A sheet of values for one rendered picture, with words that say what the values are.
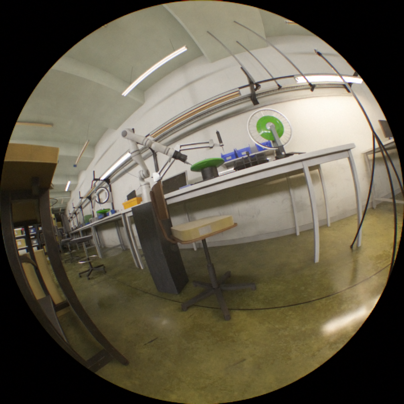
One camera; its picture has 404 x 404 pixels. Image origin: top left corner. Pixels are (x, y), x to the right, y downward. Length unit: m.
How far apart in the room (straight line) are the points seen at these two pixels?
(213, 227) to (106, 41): 3.83
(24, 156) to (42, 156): 0.06
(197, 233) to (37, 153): 0.75
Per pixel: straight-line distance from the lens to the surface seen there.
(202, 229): 0.73
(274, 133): 1.46
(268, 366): 0.76
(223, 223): 0.79
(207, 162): 1.06
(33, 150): 0.47
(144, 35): 3.64
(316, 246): 1.28
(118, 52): 3.79
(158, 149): 1.15
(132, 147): 1.26
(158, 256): 1.16
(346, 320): 0.93
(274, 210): 2.02
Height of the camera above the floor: 0.73
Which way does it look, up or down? 1 degrees up
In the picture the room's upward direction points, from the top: 14 degrees counter-clockwise
